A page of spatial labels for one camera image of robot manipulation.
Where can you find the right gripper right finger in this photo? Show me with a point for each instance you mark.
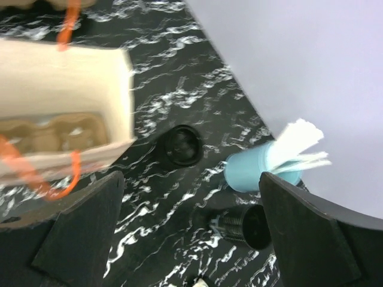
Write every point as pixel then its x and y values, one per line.
pixel 310 247

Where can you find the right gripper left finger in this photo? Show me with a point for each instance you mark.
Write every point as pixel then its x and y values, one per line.
pixel 76 249

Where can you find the brown paper takeout bag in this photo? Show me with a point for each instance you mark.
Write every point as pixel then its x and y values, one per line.
pixel 42 79

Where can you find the light blue cup holder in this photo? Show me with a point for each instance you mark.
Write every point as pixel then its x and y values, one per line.
pixel 243 170

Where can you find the black ribbed cup with lid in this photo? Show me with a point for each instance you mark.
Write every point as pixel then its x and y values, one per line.
pixel 179 147

